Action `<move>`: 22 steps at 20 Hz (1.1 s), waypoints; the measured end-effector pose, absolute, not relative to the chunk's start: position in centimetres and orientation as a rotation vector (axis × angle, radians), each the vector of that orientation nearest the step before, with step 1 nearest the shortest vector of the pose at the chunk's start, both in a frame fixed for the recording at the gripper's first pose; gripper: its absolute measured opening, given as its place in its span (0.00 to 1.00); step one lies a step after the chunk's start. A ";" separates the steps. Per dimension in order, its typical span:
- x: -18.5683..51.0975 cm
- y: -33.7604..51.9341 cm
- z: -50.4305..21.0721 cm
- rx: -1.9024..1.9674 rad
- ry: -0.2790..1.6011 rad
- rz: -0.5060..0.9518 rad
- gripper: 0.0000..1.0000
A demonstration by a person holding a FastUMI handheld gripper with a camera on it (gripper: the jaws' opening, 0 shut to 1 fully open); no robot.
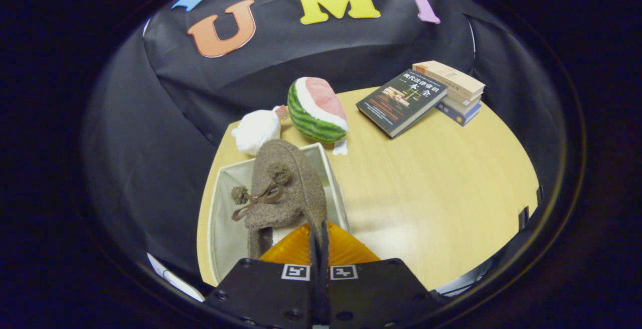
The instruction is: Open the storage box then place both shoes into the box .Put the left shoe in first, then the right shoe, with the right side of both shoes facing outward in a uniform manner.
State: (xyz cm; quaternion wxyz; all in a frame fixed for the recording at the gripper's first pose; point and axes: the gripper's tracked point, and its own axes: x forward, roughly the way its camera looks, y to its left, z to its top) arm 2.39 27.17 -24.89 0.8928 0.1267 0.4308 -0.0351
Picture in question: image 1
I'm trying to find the dark cover book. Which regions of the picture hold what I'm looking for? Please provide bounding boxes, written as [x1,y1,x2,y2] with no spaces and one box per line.
[356,69,448,139]

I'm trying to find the white plush toy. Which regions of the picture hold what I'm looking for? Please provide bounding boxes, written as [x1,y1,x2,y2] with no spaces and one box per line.
[231,105,290,156]

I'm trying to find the tan cover book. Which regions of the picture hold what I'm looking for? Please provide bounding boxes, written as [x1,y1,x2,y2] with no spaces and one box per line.
[412,60,486,100]

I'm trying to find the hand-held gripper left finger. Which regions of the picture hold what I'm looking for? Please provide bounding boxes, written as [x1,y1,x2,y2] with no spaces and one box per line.
[205,221,322,327]

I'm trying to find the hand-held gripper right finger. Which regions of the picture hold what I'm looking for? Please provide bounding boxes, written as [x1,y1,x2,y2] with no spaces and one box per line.
[320,221,438,327]

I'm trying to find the watermelon slice plush toy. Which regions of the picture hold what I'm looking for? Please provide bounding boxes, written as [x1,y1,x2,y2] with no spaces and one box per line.
[287,77,350,156]

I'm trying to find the black backdrop cloth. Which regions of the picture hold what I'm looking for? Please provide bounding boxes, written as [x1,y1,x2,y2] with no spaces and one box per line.
[83,0,567,282]

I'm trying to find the white cover book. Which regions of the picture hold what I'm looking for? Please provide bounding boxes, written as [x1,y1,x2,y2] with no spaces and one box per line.
[441,93,483,116]

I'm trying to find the brown felt shoe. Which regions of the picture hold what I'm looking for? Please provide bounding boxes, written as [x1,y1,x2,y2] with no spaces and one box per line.
[230,139,328,260]

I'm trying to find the grey fabric storage box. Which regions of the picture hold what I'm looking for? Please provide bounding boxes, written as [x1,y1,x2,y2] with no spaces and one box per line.
[207,142,351,285]

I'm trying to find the blue cover book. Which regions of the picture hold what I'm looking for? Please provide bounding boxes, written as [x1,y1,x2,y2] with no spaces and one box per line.
[435,100,483,127]

